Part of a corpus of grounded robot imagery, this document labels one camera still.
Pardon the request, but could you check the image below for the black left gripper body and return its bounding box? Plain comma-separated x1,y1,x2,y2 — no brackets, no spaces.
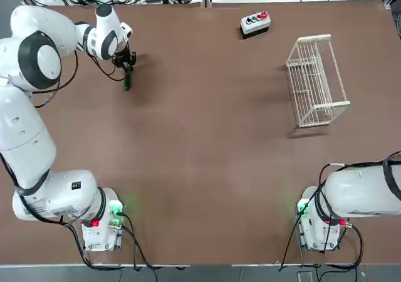
112,42,137,68

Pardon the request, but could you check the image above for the white push-button control box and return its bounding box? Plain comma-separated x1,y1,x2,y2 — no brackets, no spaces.
239,11,271,40

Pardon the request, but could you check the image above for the black left arm base cable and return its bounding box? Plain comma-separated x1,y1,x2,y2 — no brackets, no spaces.
120,212,158,282

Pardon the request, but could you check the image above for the black arm base cable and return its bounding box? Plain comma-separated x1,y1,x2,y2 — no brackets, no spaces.
278,165,345,271
120,212,158,282

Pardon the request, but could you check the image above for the white wire rack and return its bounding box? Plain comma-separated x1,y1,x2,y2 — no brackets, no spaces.
285,33,352,129

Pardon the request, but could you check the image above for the black right arm base cable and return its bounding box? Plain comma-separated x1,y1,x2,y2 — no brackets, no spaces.
278,165,345,271

